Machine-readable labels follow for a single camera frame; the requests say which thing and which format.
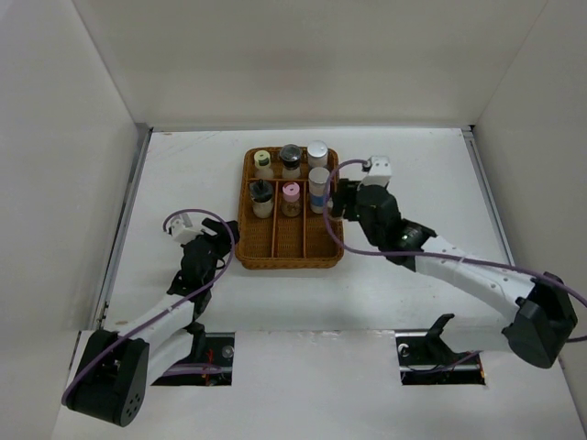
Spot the pink cap spice jar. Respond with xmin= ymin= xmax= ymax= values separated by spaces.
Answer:
xmin=281 ymin=181 xmax=302 ymax=217

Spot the silver cap blue label bottle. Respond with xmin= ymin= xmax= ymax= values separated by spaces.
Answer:
xmin=306 ymin=140 xmax=329 ymax=170

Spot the black cap pepper jar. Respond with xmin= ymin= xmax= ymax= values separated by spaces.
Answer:
xmin=249 ymin=180 xmax=274 ymax=219

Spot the black cap salt grinder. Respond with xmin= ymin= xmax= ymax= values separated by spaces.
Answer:
xmin=279 ymin=144 xmax=302 ymax=180

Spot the yellow cap spice bottle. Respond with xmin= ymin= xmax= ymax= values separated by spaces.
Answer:
xmin=253 ymin=149 xmax=274 ymax=180

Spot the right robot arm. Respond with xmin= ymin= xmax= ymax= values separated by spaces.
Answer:
xmin=331 ymin=179 xmax=578 ymax=369

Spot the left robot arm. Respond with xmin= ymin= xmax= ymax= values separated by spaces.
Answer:
xmin=61 ymin=213 xmax=239 ymax=427

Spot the brown wicker divided tray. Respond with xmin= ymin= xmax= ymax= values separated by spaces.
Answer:
xmin=236 ymin=147 xmax=344 ymax=270

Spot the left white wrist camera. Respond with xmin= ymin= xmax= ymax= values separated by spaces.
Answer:
xmin=164 ymin=213 xmax=199 ymax=245

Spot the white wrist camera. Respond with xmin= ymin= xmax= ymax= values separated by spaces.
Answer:
xmin=164 ymin=213 xmax=199 ymax=245
xmin=360 ymin=156 xmax=393 ymax=188

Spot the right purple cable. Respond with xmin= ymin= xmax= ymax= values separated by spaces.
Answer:
xmin=323 ymin=158 xmax=587 ymax=345

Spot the purple cable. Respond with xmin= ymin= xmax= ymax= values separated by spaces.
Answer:
xmin=60 ymin=208 xmax=238 ymax=407
xmin=323 ymin=158 xmax=587 ymax=345

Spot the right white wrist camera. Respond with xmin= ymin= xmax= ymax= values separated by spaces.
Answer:
xmin=360 ymin=156 xmax=393 ymax=188

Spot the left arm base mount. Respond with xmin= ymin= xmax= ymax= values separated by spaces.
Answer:
xmin=152 ymin=333 xmax=235 ymax=387

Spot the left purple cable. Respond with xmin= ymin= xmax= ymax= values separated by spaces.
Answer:
xmin=60 ymin=208 xmax=238 ymax=407

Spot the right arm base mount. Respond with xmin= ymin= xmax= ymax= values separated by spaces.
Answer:
xmin=394 ymin=313 xmax=485 ymax=386

